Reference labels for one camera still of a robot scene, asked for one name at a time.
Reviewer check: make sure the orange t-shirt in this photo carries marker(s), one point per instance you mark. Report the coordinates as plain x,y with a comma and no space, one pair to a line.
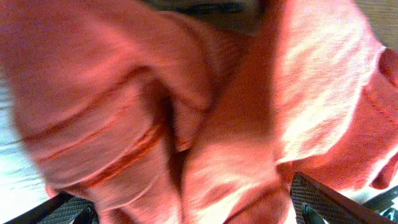
157,117

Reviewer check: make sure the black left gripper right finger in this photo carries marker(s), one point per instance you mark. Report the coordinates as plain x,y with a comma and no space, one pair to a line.
314,202

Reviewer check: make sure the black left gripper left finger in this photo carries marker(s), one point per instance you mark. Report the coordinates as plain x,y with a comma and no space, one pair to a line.
61,209

